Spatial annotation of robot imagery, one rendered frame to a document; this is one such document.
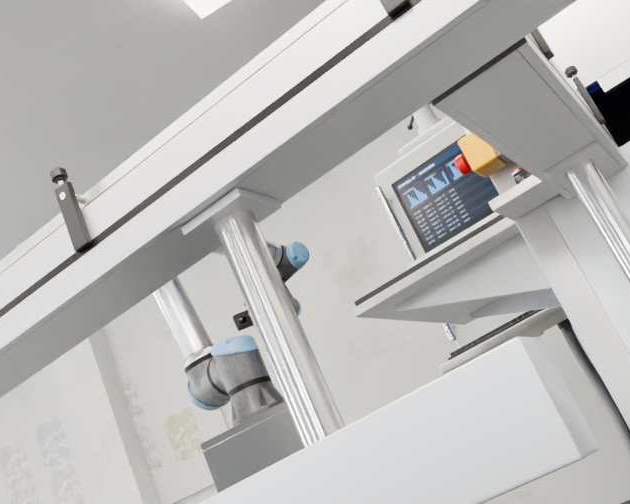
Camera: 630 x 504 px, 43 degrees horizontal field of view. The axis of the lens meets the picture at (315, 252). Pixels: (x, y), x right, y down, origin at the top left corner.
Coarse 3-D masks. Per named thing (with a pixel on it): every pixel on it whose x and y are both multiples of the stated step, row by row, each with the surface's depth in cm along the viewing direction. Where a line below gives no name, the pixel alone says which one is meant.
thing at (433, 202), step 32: (448, 128) 274; (416, 160) 280; (448, 160) 273; (384, 192) 285; (416, 192) 278; (448, 192) 272; (480, 192) 266; (416, 224) 277; (448, 224) 271; (416, 256) 277; (480, 320) 262
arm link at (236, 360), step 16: (240, 336) 204; (224, 352) 202; (240, 352) 201; (256, 352) 204; (208, 368) 208; (224, 368) 202; (240, 368) 200; (256, 368) 201; (224, 384) 203; (240, 384) 199
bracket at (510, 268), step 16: (512, 240) 166; (480, 256) 169; (496, 256) 167; (512, 256) 166; (528, 256) 164; (464, 272) 171; (480, 272) 169; (496, 272) 167; (512, 272) 165; (528, 272) 164; (432, 288) 174; (448, 288) 172; (464, 288) 170; (480, 288) 168; (496, 288) 167; (512, 288) 165; (528, 288) 163; (544, 288) 162; (400, 304) 177; (416, 304) 175; (432, 304) 174
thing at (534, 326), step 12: (540, 312) 230; (552, 312) 228; (564, 312) 231; (516, 324) 233; (528, 324) 231; (540, 324) 233; (552, 324) 243; (504, 336) 234; (516, 336) 235; (528, 336) 245; (480, 348) 238; (492, 348) 237; (456, 360) 241; (468, 360) 240; (444, 372) 243
